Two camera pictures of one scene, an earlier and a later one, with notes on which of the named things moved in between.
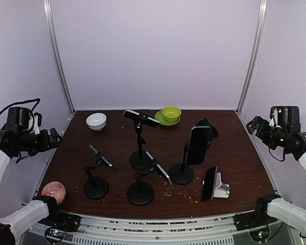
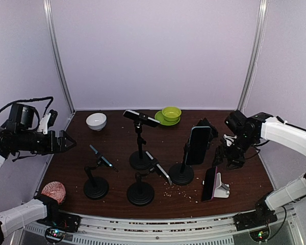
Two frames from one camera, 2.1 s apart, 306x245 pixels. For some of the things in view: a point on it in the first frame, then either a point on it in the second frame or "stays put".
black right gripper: x=260 y=133 -> x=221 y=152
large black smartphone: x=204 y=122 stays put
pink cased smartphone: x=209 y=183 stays put
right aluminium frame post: x=253 y=66 stays put
